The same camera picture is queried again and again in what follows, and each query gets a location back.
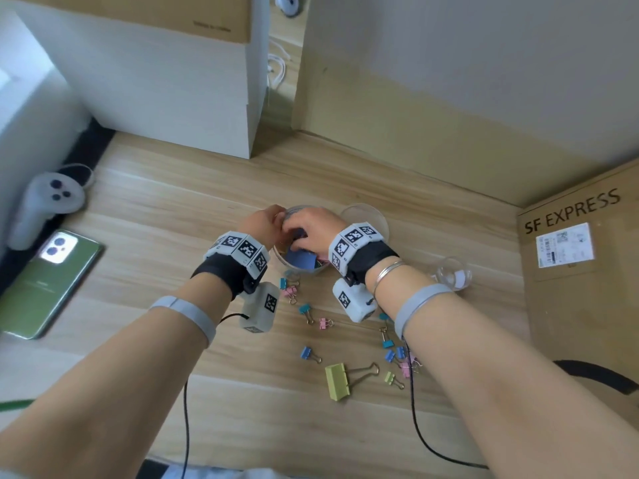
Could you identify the person's left hand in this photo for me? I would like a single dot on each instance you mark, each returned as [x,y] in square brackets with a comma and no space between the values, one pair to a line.
[262,226]

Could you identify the person's right hand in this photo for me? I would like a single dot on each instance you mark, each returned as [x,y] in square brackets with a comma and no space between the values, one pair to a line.
[319,229]

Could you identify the heap of large binder clips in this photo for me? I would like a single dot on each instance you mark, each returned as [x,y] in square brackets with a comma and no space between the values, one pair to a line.
[321,263]

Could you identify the large clear plastic jar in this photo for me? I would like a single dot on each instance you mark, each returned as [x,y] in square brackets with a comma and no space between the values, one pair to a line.
[299,271]

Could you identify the large clear plastic lid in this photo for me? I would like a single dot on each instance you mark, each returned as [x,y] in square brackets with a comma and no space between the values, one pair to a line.
[367,219]

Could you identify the small binder clips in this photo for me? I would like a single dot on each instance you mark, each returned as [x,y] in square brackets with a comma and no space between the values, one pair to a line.
[304,310]

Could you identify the small clear plastic jar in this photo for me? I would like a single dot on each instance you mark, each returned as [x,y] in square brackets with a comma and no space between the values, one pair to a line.
[454,276]

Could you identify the large yellow binder clip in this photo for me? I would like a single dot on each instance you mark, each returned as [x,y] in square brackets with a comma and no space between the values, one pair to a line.
[337,381]

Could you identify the person's right forearm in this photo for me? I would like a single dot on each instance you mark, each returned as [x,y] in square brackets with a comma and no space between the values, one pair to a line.
[499,394]

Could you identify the person's left forearm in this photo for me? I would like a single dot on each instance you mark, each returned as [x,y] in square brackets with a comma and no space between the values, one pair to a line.
[125,394]

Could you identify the white cardboard box brown top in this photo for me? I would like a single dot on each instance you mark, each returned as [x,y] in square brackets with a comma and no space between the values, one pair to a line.
[150,94]

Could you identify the brown cardboard box black logo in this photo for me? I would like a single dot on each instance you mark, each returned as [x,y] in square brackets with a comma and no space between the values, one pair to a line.
[579,304]

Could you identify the white game controller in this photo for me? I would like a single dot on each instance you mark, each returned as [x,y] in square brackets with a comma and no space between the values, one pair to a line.
[288,4]
[45,204]

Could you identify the green smartphone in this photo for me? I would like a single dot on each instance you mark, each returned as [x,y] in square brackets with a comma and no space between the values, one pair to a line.
[50,289]

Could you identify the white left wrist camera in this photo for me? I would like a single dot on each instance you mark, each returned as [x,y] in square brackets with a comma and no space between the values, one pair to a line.
[259,309]

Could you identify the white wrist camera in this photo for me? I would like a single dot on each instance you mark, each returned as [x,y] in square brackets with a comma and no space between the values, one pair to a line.
[354,304]
[259,309]

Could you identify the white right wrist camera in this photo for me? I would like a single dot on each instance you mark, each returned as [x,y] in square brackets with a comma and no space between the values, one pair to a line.
[354,304]

